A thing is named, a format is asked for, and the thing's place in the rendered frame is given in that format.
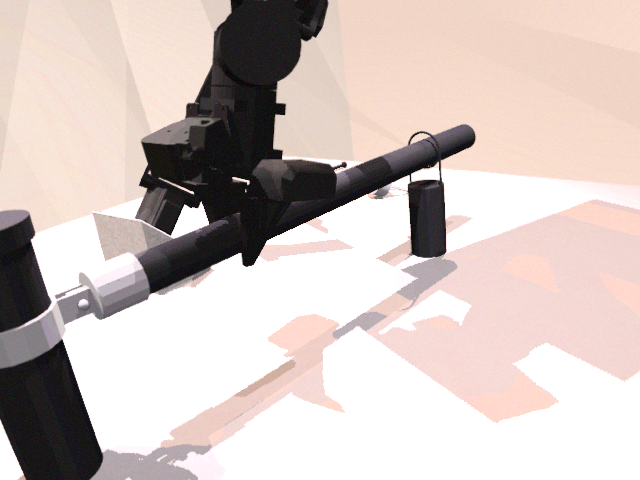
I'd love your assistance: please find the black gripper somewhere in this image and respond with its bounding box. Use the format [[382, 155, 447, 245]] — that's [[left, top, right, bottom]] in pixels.
[[181, 86, 337, 267]]

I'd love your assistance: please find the dark grey metal pipe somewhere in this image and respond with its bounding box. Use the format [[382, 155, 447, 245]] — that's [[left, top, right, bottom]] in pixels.
[[133, 124, 476, 294]]

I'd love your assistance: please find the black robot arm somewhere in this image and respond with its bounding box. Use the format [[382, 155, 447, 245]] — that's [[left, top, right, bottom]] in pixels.
[[134, 0, 329, 236]]

